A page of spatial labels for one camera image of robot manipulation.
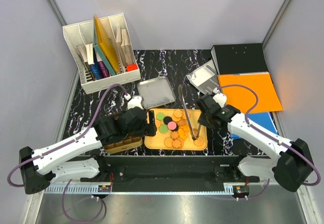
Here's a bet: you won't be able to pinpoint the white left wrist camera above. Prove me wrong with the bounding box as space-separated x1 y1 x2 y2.
127 95 143 109

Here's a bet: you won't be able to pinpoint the pink macaron cookie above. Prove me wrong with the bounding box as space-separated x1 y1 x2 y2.
167 121 178 131

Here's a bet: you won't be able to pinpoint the orange folder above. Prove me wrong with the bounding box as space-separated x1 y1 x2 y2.
218 72 282 114

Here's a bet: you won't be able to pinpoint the green macaron cookie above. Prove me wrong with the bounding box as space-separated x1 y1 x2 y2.
156 112 165 121

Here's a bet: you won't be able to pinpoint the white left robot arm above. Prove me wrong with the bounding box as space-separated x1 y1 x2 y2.
19 107 157 195

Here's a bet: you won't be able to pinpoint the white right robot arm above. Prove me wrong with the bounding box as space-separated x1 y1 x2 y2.
196 94 314 192

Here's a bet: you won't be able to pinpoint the black sandwich cookie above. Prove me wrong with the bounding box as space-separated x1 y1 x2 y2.
163 116 173 125

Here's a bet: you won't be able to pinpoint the white file organizer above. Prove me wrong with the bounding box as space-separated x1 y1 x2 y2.
62 14 141 94

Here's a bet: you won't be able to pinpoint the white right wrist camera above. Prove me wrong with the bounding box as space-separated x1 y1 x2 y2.
212 88 227 108

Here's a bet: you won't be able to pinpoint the round tan biscuit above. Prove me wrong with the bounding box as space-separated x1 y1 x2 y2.
194 137 205 147

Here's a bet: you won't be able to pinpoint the yellow cookie tray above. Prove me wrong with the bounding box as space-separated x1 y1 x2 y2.
144 108 208 151

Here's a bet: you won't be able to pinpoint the black binder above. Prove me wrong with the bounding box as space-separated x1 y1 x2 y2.
211 43 269 75

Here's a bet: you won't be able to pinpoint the metal tongs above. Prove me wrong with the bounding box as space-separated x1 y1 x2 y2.
178 85 201 140

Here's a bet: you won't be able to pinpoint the grey booklet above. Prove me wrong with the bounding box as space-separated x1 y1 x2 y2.
186 59 219 94

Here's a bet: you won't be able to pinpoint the purple cable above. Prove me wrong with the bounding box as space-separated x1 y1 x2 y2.
7 83 129 221
215 83 321 201

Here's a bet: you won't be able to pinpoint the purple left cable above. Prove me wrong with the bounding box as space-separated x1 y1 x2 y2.
7 83 129 221

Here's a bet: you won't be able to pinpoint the silver tin lid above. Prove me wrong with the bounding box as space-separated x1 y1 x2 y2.
137 76 176 109

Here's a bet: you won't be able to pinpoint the blue folder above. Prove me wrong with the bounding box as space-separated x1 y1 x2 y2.
227 113 277 142

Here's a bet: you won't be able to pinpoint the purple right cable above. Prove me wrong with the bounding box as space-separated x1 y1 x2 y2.
215 83 321 201

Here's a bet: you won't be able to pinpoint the yellow folder in organizer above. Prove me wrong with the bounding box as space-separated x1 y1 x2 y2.
93 14 119 76

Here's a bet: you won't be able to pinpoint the brown compartment cookie box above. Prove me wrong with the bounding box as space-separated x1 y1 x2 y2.
104 136 143 154

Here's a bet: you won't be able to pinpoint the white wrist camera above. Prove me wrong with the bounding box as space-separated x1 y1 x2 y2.
212 88 227 108
127 95 143 109

